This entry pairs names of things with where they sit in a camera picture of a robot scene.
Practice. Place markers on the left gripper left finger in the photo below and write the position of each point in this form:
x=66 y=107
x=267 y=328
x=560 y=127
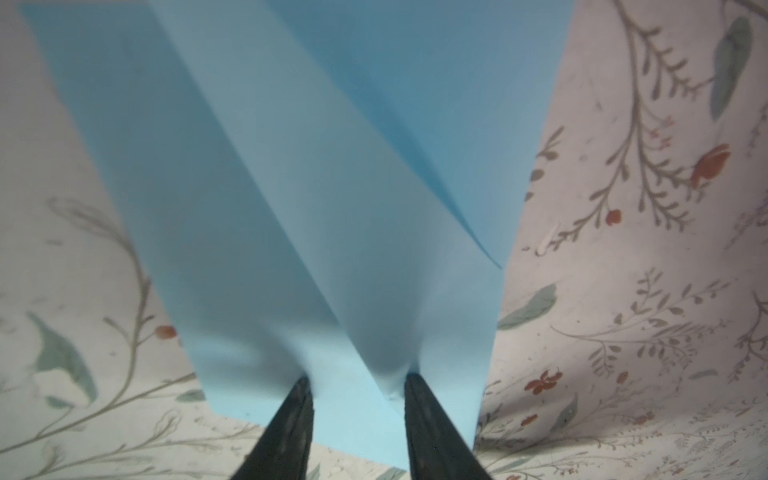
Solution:
x=282 y=452

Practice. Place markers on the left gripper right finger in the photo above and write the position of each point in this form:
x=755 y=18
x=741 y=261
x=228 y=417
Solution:
x=436 y=449

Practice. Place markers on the light blue paper sheet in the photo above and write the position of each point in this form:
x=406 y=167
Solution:
x=320 y=189

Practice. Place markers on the floral patterned table mat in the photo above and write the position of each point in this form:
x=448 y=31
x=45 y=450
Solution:
x=645 y=237

